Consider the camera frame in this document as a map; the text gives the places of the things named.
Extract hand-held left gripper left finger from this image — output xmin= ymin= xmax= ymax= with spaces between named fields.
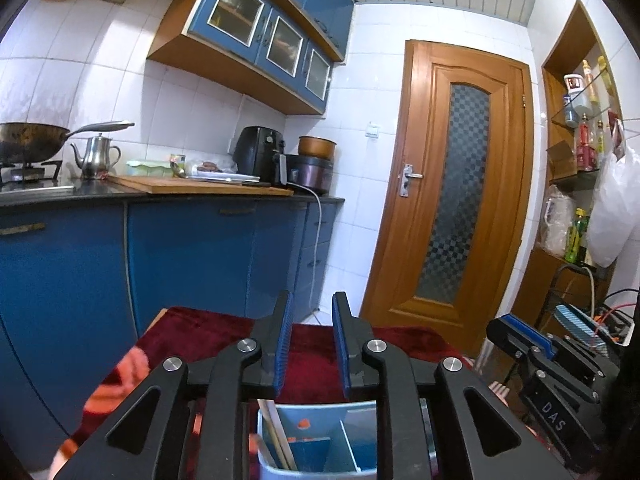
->
xmin=52 ymin=290 xmax=295 ymax=480

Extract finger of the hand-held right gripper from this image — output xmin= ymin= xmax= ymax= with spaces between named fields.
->
xmin=487 ymin=314 xmax=608 ymax=403

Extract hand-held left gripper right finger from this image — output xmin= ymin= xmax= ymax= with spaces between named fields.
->
xmin=332 ymin=291 xmax=576 ymax=480

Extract grey square chopstick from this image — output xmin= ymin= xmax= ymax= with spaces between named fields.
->
xmin=259 ymin=400 xmax=293 ymax=472

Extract light blue utensil box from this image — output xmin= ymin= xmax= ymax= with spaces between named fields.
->
xmin=257 ymin=399 xmax=378 ymax=480

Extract blue striped object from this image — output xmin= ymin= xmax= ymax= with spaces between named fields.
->
xmin=557 ymin=304 xmax=608 ymax=346

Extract red and pink printed blanket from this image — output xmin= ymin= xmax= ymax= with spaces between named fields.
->
xmin=50 ymin=306 xmax=531 ymax=480

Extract wooden door with glass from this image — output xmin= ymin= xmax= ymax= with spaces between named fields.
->
xmin=361 ymin=39 xmax=535 ymax=356

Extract green bottle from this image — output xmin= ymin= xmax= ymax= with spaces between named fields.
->
xmin=565 ymin=208 xmax=592 ymax=266

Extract white plastic bag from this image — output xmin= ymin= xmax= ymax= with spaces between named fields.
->
xmin=586 ymin=147 xmax=640 ymax=268

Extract dark rice cooker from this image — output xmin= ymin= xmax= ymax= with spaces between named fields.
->
xmin=272 ymin=154 xmax=335 ymax=196

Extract cardboard box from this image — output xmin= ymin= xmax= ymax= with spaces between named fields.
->
xmin=546 ymin=140 xmax=576 ymax=181

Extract plate with food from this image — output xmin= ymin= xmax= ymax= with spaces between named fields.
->
xmin=192 ymin=160 xmax=261 ymax=183

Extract wooden cutting board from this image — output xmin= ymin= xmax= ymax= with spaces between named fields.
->
xmin=106 ymin=174 xmax=295 ymax=197

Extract black air fryer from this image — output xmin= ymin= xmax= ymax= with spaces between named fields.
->
xmin=234 ymin=126 xmax=283 ymax=186

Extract copper pot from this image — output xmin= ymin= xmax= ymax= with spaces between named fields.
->
xmin=298 ymin=136 xmax=337 ymax=158

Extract green food container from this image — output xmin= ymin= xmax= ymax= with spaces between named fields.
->
xmin=125 ymin=160 xmax=173 ymax=178

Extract yellow bottle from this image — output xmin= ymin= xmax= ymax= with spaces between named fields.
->
xmin=580 ymin=60 xmax=601 ymax=106

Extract steel kettle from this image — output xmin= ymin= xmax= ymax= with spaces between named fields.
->
xmin=70 ymin=133 xmax=122 ymax=181

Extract gas stove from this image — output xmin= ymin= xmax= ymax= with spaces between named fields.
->
xmin=0 ymin=160 xmax=63 ymax=183

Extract black wok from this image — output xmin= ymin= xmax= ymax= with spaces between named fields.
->
xmin=0 ymin=120 xmax=136 ymax=163

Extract red wire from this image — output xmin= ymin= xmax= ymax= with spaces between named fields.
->
xmin=595 ymin=302 xmax=640 ymax=328

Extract white power cable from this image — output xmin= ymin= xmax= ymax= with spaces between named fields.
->
xmin=290 ymin=182 xmax=323 ymax=318

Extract metal door handle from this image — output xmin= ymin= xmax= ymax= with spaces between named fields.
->
xmin=398 ymin=163 xmax=423 ymax=198

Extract wooden wall shelf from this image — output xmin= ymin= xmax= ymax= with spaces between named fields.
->
xmin=510 ymin=0 xmax=626 ymax=341

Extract blue wall cabinet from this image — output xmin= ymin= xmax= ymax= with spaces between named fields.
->
xmin=146 ymin=0 xmax=355 ymax=116

